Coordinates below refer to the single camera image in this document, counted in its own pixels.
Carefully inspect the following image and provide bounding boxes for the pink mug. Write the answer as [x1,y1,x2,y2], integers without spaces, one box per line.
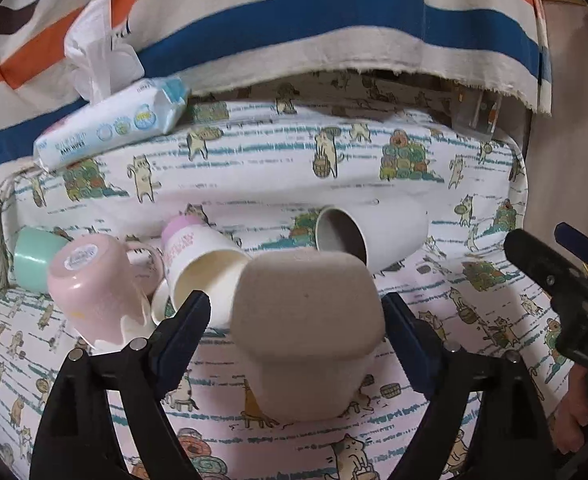
[47,234,165,347]

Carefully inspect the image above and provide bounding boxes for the cream cup with pink label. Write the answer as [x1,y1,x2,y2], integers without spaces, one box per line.
[160,213,252,332]

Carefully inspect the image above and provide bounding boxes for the small white cup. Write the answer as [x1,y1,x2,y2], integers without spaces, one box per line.
[150,280,176,327]

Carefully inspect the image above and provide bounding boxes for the mint green cup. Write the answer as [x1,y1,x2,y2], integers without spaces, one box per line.
[13,226,71,295]

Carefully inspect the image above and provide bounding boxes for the baby wipes pack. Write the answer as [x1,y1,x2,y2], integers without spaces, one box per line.
[33,0,191,171]

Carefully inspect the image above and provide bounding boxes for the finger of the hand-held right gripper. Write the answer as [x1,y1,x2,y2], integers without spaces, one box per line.
[554,222,588,277]
[503,229,582,291]

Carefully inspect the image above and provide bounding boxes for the wooden cabinet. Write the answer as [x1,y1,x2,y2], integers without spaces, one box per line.
[524,0,588,251]

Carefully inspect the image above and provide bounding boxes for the cat printed tablecloth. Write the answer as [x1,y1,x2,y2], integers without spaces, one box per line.
[0,67,582,480]

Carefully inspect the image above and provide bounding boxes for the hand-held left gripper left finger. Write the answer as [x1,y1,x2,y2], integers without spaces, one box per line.
[31,291,211,480]

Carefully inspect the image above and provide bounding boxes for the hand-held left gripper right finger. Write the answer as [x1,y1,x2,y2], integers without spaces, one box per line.
[384,292,563,480]

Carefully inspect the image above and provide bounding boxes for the clear plastic holder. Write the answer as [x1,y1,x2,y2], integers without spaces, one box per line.
[451,82,505,137]

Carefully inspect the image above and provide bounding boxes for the person's right hand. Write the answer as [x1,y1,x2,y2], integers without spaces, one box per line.
[553,360,588,457]

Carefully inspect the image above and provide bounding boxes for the striped cloth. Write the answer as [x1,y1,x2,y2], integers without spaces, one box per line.
[0,0,556,177]

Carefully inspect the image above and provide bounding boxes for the beige cup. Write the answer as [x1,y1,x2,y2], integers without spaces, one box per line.
[230,251,387,423]

